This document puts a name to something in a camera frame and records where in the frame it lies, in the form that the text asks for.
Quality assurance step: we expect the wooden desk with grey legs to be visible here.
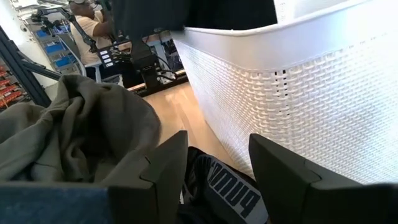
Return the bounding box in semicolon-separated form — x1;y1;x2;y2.
124;30;185;75

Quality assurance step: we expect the shelf with blue bins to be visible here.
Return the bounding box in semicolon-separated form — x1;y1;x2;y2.
30;21;85;75

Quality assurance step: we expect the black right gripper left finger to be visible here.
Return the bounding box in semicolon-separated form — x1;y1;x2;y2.
107;130;189;224

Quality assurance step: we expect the black garment with print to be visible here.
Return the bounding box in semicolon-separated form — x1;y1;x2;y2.
175;146;270;224

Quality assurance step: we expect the dark olive garment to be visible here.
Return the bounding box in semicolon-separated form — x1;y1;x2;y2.
0;73;162;187

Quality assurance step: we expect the white woven plastic laundry basket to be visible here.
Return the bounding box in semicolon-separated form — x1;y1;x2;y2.
170;0;398;185

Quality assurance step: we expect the person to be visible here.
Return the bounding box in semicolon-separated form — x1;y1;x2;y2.
67;0;127;80

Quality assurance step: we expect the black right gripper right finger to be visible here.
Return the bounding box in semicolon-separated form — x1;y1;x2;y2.
248;133;364;224

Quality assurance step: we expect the large black panel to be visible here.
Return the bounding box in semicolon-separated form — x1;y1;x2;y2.
111;0;279;43

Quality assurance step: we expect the rack with red bins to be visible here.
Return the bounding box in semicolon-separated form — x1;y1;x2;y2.
0;63;24;110

